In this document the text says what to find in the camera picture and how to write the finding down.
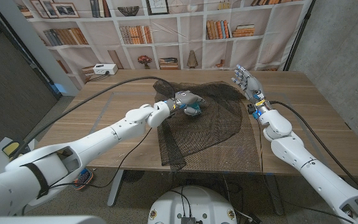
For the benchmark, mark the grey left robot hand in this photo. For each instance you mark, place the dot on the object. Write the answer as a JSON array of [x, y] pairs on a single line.
[[186, 99]]

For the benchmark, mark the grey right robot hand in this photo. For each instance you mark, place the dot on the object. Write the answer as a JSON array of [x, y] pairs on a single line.
[[253, 87]]

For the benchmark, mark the teal cube block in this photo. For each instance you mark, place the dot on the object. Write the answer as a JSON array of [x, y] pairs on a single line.
[[197, 109]]

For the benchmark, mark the black mesh netting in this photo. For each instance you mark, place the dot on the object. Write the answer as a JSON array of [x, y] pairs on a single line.
[[216, 130]]

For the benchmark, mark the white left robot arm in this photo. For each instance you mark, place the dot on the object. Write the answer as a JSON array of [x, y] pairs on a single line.
[[98, 143]]

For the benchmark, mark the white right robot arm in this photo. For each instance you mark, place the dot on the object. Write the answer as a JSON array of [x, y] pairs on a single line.
[[309, 168]]

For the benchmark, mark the printed bookshelf backdrop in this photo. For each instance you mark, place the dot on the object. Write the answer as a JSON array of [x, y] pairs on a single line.
[[166, 49]]

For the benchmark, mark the black backdrop stand pole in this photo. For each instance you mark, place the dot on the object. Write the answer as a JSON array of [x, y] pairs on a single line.
[[299, 34]]

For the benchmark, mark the white power strip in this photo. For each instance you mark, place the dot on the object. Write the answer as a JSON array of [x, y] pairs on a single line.
[[105, 68]]

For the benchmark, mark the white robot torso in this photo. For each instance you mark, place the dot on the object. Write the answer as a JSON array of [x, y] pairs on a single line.
[[194, 202]]

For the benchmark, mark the grey table leg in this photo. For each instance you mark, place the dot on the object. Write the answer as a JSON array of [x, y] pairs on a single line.
[[275, 196]]

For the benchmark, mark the white table leg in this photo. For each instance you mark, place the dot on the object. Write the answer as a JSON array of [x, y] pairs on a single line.
[[115, 189]]

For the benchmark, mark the yellow black foot pedal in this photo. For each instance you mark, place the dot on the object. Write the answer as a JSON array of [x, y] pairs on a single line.
[[10, 148]]

